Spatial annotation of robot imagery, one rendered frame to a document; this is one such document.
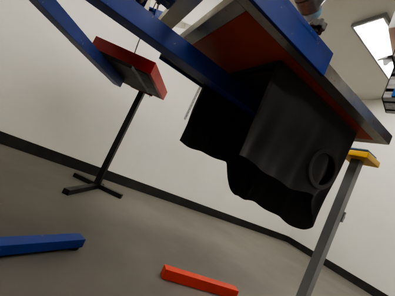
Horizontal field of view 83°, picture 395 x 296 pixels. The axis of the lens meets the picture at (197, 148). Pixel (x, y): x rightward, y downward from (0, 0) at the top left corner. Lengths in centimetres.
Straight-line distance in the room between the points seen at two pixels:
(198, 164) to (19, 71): 218
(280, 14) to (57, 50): 241
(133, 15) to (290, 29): 41
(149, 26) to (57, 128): 211
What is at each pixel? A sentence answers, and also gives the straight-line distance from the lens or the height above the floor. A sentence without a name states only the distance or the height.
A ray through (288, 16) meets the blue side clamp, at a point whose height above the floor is 98.
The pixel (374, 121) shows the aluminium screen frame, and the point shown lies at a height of 97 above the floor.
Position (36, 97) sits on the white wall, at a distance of 273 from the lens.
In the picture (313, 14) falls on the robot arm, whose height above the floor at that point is 127.
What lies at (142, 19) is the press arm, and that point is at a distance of 74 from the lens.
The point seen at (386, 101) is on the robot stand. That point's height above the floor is 95.
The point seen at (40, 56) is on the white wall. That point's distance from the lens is 277.
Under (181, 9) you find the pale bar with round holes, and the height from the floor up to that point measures 99.
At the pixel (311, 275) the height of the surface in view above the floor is 35.
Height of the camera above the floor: 58
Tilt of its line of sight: 4 degrees up
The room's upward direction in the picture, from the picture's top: 25 degrees clockwise
